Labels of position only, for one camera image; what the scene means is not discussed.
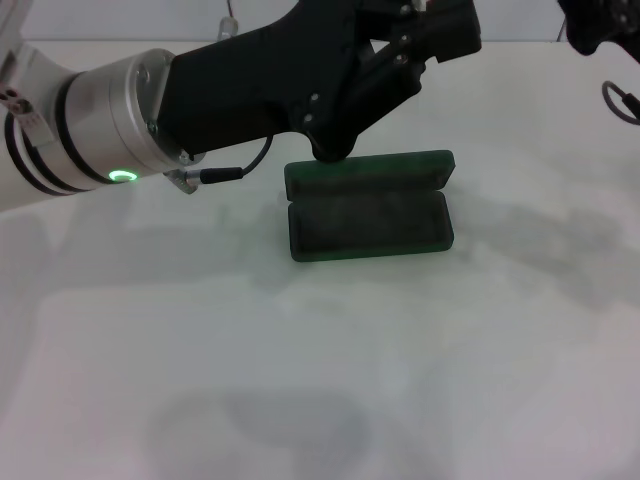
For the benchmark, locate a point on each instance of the green glasses case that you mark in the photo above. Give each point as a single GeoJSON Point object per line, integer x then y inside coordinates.
{"type": "Point", "coordinates": [370, 225]}

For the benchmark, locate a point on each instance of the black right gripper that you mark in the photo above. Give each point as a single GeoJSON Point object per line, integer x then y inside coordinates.
{"type": "Point", "coordinates": [600, 20]}

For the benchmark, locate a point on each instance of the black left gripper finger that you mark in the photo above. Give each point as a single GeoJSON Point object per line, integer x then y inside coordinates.
{"type": "Point", "coordinates": [450, 30]}

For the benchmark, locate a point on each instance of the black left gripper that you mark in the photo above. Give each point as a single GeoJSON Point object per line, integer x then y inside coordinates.
{"type": "Point", "coordinates": [250, 85]}

